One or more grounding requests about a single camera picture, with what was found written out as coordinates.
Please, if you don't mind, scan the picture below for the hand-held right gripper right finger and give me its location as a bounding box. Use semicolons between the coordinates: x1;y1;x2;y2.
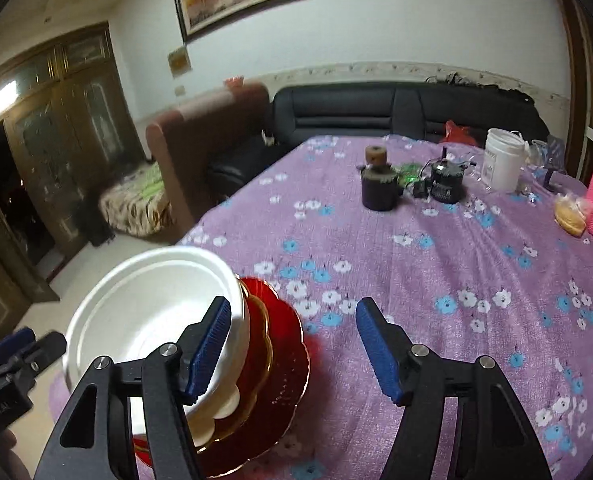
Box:
355;297;552;480

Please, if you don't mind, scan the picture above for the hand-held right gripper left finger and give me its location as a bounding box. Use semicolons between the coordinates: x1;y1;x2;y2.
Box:
34;296;233;480

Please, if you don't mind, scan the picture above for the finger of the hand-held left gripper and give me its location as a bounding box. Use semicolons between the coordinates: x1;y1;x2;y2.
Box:
0;327;36;367
4;331;68;386

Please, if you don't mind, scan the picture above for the red glass plate with label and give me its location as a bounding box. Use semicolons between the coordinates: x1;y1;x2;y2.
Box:
191;277;273;456

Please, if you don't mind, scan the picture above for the small white bowl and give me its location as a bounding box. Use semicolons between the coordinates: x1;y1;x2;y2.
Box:
126;387;242;448

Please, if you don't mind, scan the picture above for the red dotted glass plate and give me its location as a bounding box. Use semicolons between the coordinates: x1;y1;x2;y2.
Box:
134;276;311;480

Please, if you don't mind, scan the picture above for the large white bowl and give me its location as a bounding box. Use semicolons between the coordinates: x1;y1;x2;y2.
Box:
62;245;251;413

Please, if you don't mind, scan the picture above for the purple floral tablecloth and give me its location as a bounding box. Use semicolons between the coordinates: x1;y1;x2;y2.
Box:
49;134;593;480

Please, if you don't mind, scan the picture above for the black motor with wooden wheel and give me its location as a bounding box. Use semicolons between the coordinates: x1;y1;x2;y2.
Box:
360;145;402;212

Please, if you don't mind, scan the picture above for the patterned blanket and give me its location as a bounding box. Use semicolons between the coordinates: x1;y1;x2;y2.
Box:
99;162;172;236

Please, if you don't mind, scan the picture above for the black motor with label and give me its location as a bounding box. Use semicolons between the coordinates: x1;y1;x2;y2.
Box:
429;147;469;205

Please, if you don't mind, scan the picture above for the green plastic piece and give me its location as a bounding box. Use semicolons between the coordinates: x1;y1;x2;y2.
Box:
393;162;427;186

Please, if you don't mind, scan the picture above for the wooden double door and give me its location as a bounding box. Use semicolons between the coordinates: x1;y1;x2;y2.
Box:
0;22;144;341

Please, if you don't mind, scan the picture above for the white plastic jar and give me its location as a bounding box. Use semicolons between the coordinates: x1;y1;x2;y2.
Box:
480;128;524;193

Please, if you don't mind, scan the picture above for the brown armchair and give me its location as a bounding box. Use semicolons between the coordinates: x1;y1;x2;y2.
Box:
145;81;272;233

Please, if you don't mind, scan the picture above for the red plastic bag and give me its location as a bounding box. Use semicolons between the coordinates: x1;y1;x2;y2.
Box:
439;120;477;146

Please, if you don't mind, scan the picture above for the bread in plastic bag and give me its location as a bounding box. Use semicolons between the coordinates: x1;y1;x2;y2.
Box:
553;192;593;237

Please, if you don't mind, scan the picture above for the black leather sofa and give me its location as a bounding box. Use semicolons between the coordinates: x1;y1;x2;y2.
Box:
206;84;549;198

